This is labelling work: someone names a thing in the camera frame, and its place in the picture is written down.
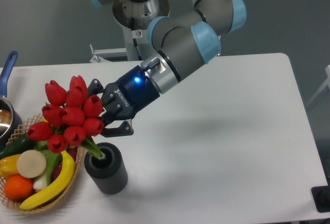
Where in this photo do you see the green bok choy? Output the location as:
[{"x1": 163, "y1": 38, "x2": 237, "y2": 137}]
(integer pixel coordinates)
[{"x1": 33, "y1": 141, "x2": 62, "y2": 192}]

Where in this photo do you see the black device at edge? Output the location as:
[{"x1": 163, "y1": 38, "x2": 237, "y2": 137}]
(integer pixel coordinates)
[{"x1": 311, "y1": 185, "x2": 330, "y2": 213}]

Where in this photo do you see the orange fruit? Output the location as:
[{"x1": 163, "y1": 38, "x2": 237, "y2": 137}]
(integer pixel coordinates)
[{"x1": 4, "y1": 175, "x2": 33, "y2": 200}]

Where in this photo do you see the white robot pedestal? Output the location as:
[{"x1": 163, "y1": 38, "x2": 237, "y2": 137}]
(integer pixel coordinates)
[{"x1": 90, "y1": 0, "x2": 170, "y2": 63}]

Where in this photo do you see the yellow banana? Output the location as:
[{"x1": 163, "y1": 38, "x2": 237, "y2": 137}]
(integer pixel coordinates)
[{"x1": 20, "y1": 151, "x2": 75, "y2": 210}]

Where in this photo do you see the woven wicker basket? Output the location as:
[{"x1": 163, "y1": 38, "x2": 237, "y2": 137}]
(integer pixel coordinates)
[{"x1": 1, "y1": 114, "x2": 84, "y2": 215}]

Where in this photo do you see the dark grey ribbed vase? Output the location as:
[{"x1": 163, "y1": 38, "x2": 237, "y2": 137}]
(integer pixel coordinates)
[{"x1": 84, "y1": 143, "x2": 128, "y2": 195}]

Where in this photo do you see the blue handled saucepan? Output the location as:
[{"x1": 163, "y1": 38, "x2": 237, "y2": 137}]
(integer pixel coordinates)
[{"x1": 1, "y1": 51, "x2": 22, "y2": 151}]

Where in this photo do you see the white frame at right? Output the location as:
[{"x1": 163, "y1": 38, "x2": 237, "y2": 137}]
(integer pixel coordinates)
[{"x1": 306, "y1": 65, "x2": 329, "y2": 109}]

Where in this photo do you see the red tulip bouquet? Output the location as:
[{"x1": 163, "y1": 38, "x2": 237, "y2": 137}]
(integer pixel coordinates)
[{"x1": 27, "y1": 75, "x2": 105, "y2": 159}]

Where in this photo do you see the yellow bell pepper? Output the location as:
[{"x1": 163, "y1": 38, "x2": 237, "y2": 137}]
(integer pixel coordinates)
[{"x1": 0, "y1": 154, "x2": 20, "y2": 179}]

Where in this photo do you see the dark red vegetable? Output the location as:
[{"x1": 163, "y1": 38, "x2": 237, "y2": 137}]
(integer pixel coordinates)
[{"x1": 52, "y1": 147, "x2": 77, "y2": 182}]

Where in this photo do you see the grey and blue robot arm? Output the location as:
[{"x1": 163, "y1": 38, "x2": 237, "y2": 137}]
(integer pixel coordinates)
[{"x1": 90, "y1": 0, "x2": 246, "y2": 137}]

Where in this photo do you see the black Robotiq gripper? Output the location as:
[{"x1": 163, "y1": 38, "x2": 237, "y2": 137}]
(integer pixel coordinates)
[{"x1": 88, "y1": 66, "x2": 160, "y2": 137}]

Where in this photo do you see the green cucumber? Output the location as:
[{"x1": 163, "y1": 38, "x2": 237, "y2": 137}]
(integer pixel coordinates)
[{"x1": 1, "y1": 133, "x2": 35, "y2": 159}]

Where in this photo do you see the beige round disc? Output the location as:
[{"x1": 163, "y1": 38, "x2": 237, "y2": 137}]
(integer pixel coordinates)
[{"x1": 16, "y1": 150, "x2": 46, "y2": 178}]

